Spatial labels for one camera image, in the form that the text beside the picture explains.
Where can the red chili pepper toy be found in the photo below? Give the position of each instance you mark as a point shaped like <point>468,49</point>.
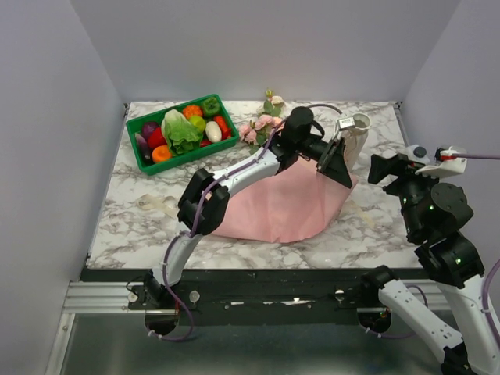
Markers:
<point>222,124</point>

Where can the beige ribbon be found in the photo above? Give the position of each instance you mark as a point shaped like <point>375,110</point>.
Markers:
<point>168,207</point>

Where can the lime green fruit toy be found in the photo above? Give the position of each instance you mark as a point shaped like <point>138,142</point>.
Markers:
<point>198,122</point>

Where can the orange tangerine toy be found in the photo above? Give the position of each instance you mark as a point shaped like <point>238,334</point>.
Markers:
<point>161,154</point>

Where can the purple eggplant toy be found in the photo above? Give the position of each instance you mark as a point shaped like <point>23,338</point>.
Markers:
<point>145,151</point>

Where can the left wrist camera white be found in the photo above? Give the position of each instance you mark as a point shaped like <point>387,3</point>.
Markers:
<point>343,127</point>

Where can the pink wrapping paper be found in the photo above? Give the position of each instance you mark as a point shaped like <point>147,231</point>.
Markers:
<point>294,205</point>

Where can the green bell pepper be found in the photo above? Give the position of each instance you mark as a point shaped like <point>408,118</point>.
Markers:
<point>210,107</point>

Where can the purple onion toy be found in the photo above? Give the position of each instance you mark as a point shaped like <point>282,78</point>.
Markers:
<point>148,129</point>

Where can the orange pumpkin toy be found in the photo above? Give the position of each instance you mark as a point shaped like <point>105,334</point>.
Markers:
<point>192,110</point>

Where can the red tomato toy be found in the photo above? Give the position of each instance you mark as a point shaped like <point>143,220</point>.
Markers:
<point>156,139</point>

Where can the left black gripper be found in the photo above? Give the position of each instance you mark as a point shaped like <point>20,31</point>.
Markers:
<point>330,162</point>

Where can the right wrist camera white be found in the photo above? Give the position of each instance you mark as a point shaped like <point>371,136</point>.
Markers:
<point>448,163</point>

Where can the aluminium frame rail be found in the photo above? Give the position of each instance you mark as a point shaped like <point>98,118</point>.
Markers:
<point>95,316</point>

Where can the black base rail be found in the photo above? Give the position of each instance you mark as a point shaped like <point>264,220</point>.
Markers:
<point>243,297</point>

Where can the green plastic tray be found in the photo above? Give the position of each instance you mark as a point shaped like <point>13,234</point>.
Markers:
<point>206,147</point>

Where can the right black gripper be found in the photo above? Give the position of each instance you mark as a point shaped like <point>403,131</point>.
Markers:
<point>397,164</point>

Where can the white egg-shaped vegetable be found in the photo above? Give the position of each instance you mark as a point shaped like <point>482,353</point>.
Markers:
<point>213,132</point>

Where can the white ceramic vase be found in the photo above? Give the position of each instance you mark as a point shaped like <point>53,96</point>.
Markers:
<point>355,138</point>

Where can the pink flower bouquet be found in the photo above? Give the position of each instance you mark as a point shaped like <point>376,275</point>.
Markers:
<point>255,133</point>

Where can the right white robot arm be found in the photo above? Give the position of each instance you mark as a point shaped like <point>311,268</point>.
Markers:
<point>434,213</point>

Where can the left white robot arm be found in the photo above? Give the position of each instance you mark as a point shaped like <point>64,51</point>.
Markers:
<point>203,204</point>

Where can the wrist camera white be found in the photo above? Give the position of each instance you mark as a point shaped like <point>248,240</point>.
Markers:
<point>343,127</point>
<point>448,163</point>

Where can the green lettuce toy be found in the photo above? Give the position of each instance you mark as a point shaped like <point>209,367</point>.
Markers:
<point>181,136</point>

